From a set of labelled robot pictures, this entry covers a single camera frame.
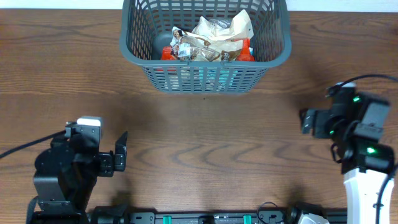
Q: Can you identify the orange cookie package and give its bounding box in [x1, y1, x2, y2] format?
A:
[161, 39, 255, 62]

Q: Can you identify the beige cookie bag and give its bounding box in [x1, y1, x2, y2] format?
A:
[170, 27, 244, 62]

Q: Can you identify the beige snack bag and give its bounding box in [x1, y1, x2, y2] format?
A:
[192, 9, 254, 41]

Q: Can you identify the teal snack wrapper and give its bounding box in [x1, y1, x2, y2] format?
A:
[194, 70, 238, 92]

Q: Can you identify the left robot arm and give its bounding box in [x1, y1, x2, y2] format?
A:
[26, 118, 130, 223]

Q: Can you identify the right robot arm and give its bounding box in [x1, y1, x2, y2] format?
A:
[299, 83, 397, 223]

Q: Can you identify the grey plastic basket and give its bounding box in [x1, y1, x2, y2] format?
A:
[119, 0, 292, 94]

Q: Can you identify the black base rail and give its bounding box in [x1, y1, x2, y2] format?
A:
[86, 203, 349, 224]

